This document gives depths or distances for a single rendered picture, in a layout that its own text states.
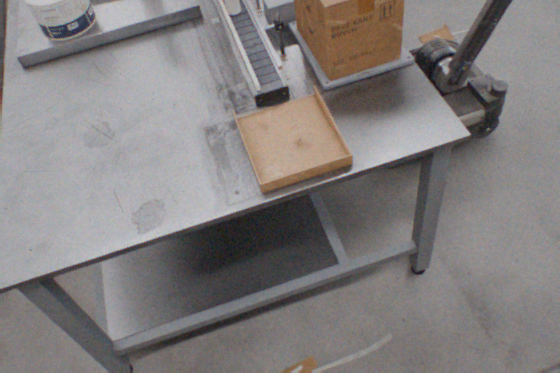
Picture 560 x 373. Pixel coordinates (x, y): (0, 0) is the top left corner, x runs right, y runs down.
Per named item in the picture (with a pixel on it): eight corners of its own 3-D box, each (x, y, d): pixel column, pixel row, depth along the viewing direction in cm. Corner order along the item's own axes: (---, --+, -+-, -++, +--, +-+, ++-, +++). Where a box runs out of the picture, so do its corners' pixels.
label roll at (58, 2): (106, 9, 200) (90, -25, 189) (76, 43, 188) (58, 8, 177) (62, 4, 206) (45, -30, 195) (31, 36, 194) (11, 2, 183)
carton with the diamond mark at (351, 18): (296, 28, 183) (288, -45, 162) (361, 8, 186) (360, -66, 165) (330, 82, 164) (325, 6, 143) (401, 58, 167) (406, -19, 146)
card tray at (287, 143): (234, 119, 161) (232, 110, 158) (315, 94, 164) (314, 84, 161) (261, 193, 142) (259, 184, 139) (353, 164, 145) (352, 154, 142)
